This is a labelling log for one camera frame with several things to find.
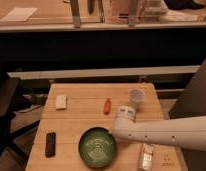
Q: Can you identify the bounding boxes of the green ceramic bowl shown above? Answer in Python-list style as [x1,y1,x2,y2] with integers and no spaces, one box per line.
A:
[78,127,117,168]

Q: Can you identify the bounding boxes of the dark robot base panel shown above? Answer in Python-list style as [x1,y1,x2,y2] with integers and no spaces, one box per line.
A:
[170,54,206,171]

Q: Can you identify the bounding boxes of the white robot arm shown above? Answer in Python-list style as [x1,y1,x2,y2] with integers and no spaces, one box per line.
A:
[111,106,206,151]

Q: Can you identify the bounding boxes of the orange carrot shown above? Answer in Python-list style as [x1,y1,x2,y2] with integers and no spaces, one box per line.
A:
[104,98,111,114]

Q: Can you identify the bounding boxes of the white paper cup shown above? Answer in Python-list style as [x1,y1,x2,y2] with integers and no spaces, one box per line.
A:
[129,89,145,110]

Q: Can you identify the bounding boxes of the white sponge block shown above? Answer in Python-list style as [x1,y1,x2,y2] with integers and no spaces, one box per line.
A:
[55,95,67,110]

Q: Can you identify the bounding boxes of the clear plastic bottle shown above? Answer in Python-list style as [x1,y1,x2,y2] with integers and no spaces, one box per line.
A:
[139,143,154,171]

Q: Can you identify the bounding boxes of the black phone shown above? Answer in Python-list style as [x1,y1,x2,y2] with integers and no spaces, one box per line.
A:
[45,132,56,157]

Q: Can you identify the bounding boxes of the white paper sheet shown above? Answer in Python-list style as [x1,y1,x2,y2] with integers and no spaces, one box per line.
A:
[1,7,37,22]

